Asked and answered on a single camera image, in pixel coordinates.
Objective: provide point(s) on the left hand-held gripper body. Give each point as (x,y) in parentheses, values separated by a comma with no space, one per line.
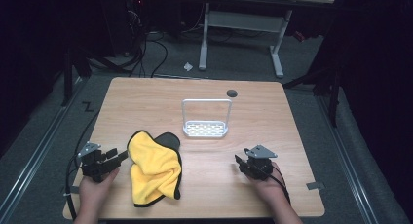
(94,165)

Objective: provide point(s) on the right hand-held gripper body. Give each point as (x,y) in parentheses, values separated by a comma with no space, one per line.
(258,165)

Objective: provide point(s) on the yellow and grey microfibre cloth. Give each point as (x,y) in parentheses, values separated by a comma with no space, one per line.
(152,172)

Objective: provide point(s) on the person's right hand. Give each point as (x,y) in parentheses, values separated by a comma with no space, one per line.
(269,186)

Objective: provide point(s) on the person's left hand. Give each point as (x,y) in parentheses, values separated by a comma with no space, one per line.
(94,191)

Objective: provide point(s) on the grey tape strip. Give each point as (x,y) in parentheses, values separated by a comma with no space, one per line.
(74,190)
(315,185)

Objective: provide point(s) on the white metal cloth rack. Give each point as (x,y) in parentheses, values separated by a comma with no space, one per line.
(205,128)

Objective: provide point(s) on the black zigzag floor tape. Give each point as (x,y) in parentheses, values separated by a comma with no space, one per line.
(87,106)

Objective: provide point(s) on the black round table grommet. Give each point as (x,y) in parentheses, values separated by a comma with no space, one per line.
(232,93)

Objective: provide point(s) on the black metal stand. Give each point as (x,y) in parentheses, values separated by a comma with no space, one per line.
(68,78)
(332,97)

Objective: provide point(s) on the white crumpled paper scrap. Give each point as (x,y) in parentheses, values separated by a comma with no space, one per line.
(188,67)

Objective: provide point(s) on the dark computer tower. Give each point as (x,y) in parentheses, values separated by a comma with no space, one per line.
(134,19)

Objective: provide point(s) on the small red object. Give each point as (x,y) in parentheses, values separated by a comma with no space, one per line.
(299,36)

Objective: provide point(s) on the wooden desk with white legs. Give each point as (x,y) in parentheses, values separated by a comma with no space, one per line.
(246,21)

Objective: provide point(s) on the metal floor rail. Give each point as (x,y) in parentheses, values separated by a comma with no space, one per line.
(35,146)
(347,162)

